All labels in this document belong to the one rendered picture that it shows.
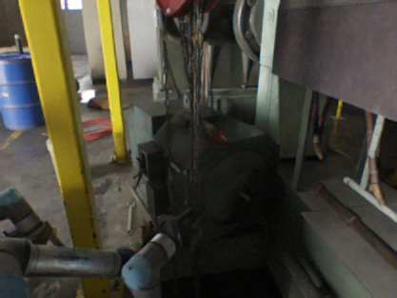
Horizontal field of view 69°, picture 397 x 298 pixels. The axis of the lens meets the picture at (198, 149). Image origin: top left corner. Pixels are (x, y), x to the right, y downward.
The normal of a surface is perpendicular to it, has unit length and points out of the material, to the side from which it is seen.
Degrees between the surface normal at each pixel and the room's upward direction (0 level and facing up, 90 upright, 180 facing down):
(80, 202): 90
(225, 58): 90
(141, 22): 90
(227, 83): 90
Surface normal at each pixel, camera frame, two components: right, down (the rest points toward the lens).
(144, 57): 0.18, 0.39
